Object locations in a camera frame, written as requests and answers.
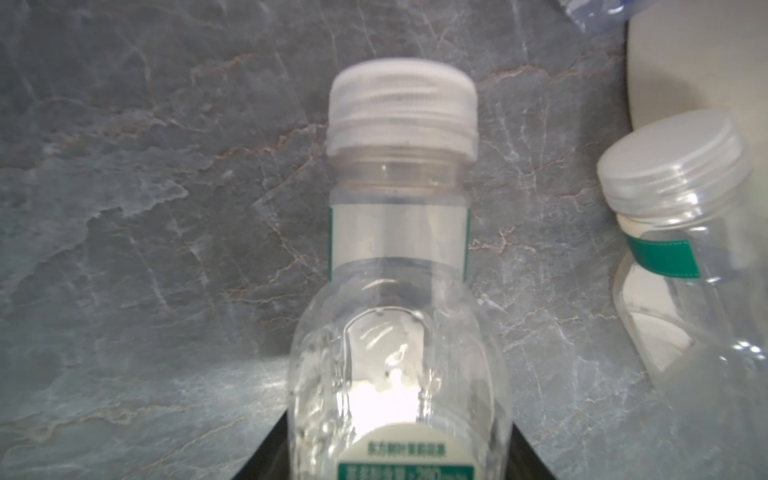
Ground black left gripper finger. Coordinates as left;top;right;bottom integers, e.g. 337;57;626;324
233;411;555;480

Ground clear bottle white cap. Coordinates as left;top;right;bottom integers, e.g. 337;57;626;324
287;58;513;479

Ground clear bottle blue tint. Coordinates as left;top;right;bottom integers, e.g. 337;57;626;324
557;0;657;34

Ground white bin with yellow bag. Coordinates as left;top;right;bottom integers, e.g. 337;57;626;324
627;1;767;138

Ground clear bottle white green label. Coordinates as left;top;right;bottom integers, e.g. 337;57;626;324
597;110;767;442

